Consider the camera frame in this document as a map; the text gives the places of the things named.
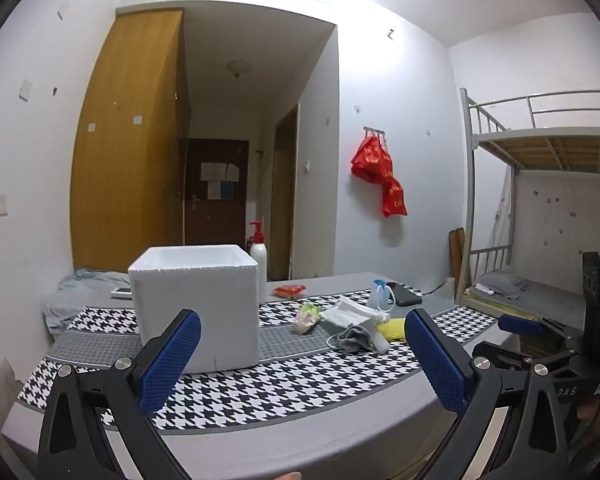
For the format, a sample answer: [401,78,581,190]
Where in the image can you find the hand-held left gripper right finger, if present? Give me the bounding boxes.
[404,308,570,480]

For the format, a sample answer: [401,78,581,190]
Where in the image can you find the person's right hand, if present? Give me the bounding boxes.
[575,394,600,441]

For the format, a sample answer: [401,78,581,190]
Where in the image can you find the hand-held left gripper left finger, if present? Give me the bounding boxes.
[36,308,202,480]

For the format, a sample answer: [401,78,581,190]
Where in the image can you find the white red pump bottle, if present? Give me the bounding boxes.
[248,221,268,306]

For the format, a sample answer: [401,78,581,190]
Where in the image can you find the black phone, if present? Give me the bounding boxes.
[386,282,424,307]

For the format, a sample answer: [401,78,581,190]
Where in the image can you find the green and pink pouch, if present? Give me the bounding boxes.
[293,302,323,335]

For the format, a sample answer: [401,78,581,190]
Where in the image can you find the white cloth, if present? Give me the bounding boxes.
[362,322,390,354]

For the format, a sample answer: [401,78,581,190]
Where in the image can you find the grey cloth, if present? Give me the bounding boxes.
[336,324,376,353]
[475,270,528,301]

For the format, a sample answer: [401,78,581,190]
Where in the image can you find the metal bunk bed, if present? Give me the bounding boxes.
[459,87,600,313]

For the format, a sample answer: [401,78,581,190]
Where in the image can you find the yellow cloth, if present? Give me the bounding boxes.
[377,317,406,342]

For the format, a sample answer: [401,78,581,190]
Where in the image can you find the large white paper notice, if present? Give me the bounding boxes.
[201,162,241,182]

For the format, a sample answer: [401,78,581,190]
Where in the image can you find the pale face mask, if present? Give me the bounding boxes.
[320,296,391,328]

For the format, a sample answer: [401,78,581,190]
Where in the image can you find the wooden wardrobe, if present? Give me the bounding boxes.
[70,8,191,273]

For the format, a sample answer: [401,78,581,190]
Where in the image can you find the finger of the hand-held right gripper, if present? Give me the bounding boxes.
[472,341,532,372]
[497,314,584,345]

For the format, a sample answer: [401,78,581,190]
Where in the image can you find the houndstooth bed sheet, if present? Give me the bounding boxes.
[0,272,526,463]

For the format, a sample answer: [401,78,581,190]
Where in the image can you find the red plastic bag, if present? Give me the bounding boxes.
[381,176,407,218]
[350,135,396,183]

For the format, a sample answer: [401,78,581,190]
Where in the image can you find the wooden boards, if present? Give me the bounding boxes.
[448,228,466,281]

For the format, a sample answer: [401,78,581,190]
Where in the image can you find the dark brown entrance door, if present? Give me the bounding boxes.
[186,138,250,248]

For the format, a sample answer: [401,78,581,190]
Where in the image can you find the grey blanket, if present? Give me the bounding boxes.
[42,267,136,333]

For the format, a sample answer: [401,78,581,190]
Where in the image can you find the white foam box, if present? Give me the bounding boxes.
[128,245,259,375]

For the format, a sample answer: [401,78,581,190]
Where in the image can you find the folded grey cloth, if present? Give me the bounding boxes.
[475,270,528,301]

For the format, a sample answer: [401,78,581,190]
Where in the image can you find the light wooden side door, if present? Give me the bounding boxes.
[271,103,301,281]

